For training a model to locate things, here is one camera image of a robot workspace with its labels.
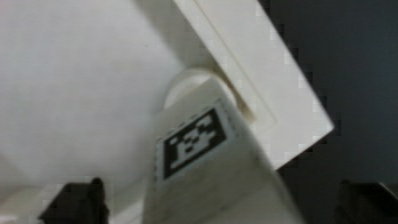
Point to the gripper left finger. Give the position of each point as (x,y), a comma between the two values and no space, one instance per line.
(78,206)

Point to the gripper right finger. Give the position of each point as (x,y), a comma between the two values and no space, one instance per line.
(366,203)

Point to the white square table top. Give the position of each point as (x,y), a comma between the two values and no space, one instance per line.
(92,53)

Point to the white table leg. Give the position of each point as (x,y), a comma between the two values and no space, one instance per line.
(213,185)

